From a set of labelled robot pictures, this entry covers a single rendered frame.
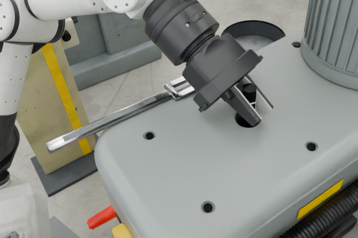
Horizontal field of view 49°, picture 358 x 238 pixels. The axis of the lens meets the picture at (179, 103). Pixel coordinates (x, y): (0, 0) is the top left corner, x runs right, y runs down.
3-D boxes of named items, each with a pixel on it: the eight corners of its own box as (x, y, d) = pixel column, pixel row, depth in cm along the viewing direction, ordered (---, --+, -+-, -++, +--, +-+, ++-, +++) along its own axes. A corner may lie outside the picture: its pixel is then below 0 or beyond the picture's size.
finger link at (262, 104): (273, 108, 54) (243, 75, 55) (262, 116, 57) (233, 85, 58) (279, 102, 55) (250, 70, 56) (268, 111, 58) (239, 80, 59)
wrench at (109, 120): (52, 159, 55) (50, 155, 55) (44, 141, 58) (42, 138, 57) (197, 91, 63) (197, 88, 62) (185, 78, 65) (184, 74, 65)
